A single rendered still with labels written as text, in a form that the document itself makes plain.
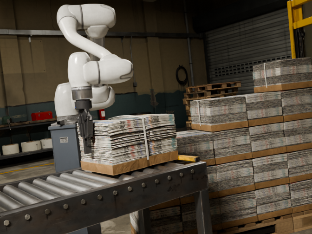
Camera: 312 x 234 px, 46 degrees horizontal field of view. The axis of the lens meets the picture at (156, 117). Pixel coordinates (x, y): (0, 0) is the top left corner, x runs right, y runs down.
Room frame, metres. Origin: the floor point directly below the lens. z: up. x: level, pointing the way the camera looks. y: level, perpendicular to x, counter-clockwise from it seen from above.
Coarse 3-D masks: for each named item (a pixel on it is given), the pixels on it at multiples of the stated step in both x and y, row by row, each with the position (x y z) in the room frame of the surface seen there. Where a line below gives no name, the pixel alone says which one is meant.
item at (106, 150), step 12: (96, 120) 1.76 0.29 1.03; (108, 120) 1.67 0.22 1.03; (120, 120) 1.59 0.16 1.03; (132, 120) 1.62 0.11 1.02; (96, 132) 1.60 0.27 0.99; (108, 132) 1.52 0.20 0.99; (120, 132) 1.55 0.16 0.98; (132, 132) 1.60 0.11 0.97; (96, 144) 1.62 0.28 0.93; (108, 144) 1.54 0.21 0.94; (120, 144) 1.55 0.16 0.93; (132, 144) 1.59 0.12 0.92; (84, 156) 1.72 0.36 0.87; (96, 156) 1.63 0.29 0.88; (108, 156) 1.55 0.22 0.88; (120, 156) 1.55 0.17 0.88; (132, 156) 1.59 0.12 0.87
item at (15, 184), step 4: (76, 168) 1.84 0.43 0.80; (80, 168) 1.82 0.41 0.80; (56, 172) 1.78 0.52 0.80; (60, 172) 1.77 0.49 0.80; (64, 172) 1.76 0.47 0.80; (68, 172) 1.77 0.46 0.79; (36, 176) 1.72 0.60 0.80; (40, 176) 1.71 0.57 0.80; (44, 176) 1.70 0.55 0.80; (20, 180) 1.67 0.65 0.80; (24, 180) 1.66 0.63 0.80; (28, 180) 1.66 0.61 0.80; (32, 180) 1.67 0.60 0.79; (0, 184) 1.62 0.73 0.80; (4, 184) 1.62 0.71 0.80; (8, 184) 1.61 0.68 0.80; (12, 184) 1.62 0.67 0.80; (16, 184) 1.63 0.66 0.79; (0, 188) 1.59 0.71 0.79
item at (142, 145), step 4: (140, 120) 1.62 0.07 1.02; (144, 120) 1.64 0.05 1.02; (148, 120) 1.65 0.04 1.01; (140, 124) 1.62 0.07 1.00; (144, 124) 1.64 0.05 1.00; (148, 124) 1.65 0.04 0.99; (140, 128) 1.62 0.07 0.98; (148, 128) 1.64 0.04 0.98; (140, 132) 1.62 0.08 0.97; (148, 132) 1.65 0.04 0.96; (140, 136) 1.62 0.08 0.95; (148, 136) 1.65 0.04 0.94; (140, 140) 1.62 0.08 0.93; (144, 140) 1.63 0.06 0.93; (148, 140) 1.65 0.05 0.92; (140, 144) 1.62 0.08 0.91; (144, 144) 1.64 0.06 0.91; (148, 144) 1.65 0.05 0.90; (144, 148) 1.63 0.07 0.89; (148, 148) 1.65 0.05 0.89; (144, 152) 1.63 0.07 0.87; (148, 152) 1.65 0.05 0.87; (144, 156) 1.63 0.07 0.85
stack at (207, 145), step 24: (192, 144) 2.48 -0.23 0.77; (216, 144) 2.52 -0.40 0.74; (240, 144) 2.57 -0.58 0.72; (264, 144) 2.63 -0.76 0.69; (216, 168) 2.51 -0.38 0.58; (240, 168) 2.56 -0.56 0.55; (264, 168) 2.62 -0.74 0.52; (264, 192) 2.62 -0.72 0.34; (288, 192) 2.67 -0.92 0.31; (168, 216) 2.41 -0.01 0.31; (192, 216) 2.46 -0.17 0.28; (216, 216) 2.50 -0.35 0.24; (240, 216) 2.56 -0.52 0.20; (288, 216) 2.66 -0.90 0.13
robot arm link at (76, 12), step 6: (66, 6) 2.03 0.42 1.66; (72, 6) 2.02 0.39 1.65; (78, 6) 2.02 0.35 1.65; (60, 12) 1.99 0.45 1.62; (66, 12) 1.97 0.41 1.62; (72, 12) 1.98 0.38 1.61; (78, 12) 2.00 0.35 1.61; (60, 18) 1.95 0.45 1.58; (78, 18) 2.00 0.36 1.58; (78, 24) 2.01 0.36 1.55
